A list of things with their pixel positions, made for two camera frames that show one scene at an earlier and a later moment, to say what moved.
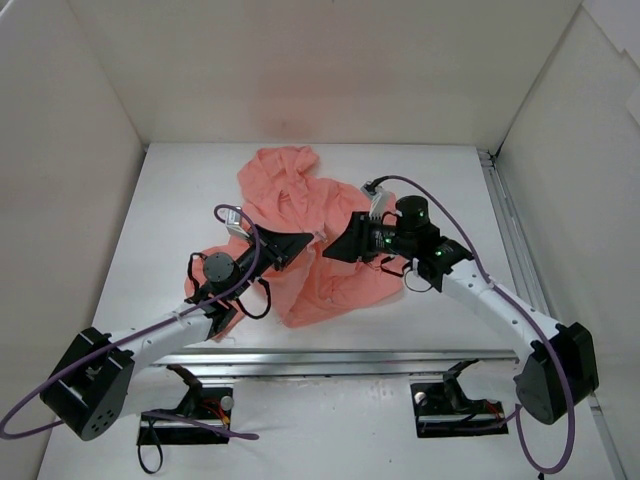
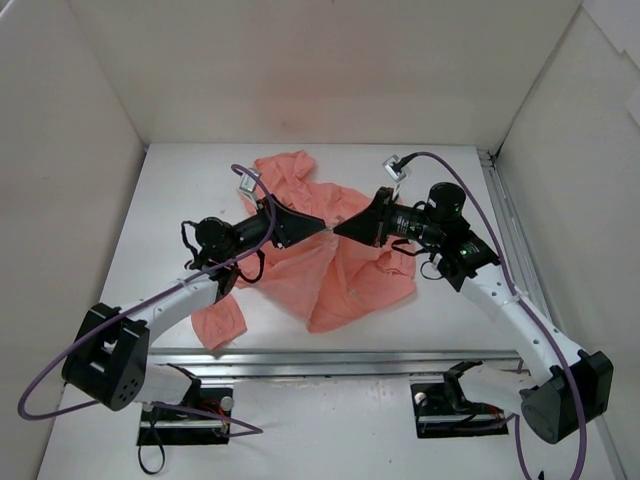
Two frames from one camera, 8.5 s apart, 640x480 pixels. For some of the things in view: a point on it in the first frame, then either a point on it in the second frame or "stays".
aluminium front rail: (336, 364) stays
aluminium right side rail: (528, 284) stays
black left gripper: (273, 251) -> (278, 223)
